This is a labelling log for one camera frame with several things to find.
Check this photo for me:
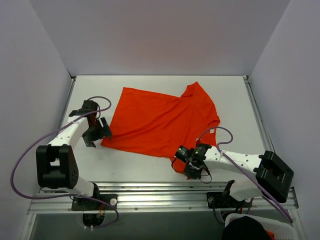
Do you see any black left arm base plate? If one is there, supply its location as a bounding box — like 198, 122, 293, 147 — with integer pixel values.
71, 194, 118, 211

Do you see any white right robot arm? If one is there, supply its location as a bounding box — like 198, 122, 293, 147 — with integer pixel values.
175, 143, 294, 207

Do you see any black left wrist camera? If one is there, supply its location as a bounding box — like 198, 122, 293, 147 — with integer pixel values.
81, 100, 98, 113

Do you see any white laundry basket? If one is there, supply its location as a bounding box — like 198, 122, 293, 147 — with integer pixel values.
224, 213, 299, 240

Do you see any black garment in basket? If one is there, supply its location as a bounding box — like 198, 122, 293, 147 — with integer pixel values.
221, 216, 272, 240

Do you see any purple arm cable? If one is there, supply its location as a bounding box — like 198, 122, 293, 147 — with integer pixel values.
196, 126, 294, 224
9, 95, 120, 229

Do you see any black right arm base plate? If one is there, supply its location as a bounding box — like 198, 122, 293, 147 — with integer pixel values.
206, 191, 250, 209

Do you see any aluminium rail frame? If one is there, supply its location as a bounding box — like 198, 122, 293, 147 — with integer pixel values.
21, 75, 305, 240

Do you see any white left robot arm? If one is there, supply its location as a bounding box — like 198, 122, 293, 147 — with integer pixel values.
35, 112, 112, 210

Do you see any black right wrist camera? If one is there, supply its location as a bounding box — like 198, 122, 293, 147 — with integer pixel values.
174, 145, 194, 162

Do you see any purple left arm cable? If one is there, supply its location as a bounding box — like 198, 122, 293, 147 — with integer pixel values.
9, 95, 120, 229

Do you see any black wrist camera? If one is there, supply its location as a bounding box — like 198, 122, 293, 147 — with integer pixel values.
81, 100, 98, 113
174, 145, 194, 162

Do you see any orange t shirt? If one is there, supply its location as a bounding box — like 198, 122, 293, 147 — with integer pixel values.
101, 82, 221, 173

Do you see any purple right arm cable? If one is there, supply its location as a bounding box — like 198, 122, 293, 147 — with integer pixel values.
196, 126, 294, 224

